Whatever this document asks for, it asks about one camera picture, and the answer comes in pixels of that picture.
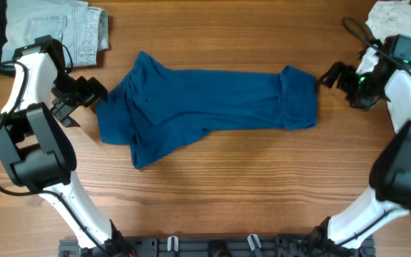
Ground white t-shirt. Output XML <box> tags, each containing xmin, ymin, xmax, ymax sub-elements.
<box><xmin>333</xmin><ymin>1</ymin><xmax>411</xmax><ymax>225</ymax></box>

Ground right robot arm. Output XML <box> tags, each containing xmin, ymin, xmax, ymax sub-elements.
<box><xmin>308</xmin><ymin>34</ymin><xmax>411</xmax><ymax>255</ymax></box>

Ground light blue denim shorts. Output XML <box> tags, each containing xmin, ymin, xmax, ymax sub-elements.
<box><xmin>1</xmin><ymin>0</ymin><xmax>109</xmax><ymax>66</ymax></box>

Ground dark blue polo shirt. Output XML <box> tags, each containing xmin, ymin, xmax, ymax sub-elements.
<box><xmin>96</xmin><ymin>51</ymin><xmax>318</xmax><ymax>169</ymax></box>

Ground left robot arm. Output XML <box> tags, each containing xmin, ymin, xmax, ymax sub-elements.
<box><xmin>0</xmin><ymin>35</ymin><xmax>136</xmax><ymax>256</ymax></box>

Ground right black cable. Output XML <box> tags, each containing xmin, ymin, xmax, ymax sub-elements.
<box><xmin>341</xmin><ymin>16</ymin><xmax>411</xmax><ymax>119</ymax></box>

